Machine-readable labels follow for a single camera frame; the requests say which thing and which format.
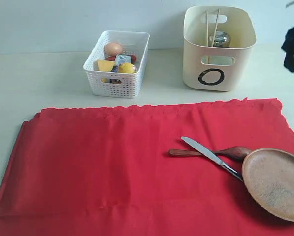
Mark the stainless steel cup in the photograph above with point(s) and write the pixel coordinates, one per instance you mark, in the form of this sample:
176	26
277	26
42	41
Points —
220	39

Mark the white ceramic bowl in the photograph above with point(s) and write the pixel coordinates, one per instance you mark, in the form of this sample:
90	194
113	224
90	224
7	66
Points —
217	60

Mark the wooden chopstick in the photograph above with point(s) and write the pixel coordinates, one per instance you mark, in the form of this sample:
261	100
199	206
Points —
215	28
207	35

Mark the brown wooden plate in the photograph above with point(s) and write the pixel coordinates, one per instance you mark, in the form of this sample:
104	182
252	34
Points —
268	175

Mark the silver table knife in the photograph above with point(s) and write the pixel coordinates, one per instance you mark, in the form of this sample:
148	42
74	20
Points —
209	154

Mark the yellow lemon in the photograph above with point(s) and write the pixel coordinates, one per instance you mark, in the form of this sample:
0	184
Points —
127	67

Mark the blue white milk carton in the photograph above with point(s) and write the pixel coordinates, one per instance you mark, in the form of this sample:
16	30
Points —
119	60

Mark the red sausage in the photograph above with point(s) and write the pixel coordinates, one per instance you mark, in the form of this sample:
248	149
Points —
112	58

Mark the brown egg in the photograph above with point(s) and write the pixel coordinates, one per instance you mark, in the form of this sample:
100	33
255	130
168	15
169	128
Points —
112	49

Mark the yellow cheese wedge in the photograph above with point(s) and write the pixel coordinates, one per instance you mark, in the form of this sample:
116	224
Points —
103	65

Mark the cream plastic bin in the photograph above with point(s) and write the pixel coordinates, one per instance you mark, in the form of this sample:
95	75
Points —
234	21

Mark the dark wooden spoon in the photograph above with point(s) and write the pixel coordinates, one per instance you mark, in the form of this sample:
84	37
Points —
236	153

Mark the white perforated plastic basket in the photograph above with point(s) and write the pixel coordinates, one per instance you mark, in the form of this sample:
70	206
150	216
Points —
133	43

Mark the red table cloth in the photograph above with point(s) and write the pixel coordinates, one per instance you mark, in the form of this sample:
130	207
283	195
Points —
107	172

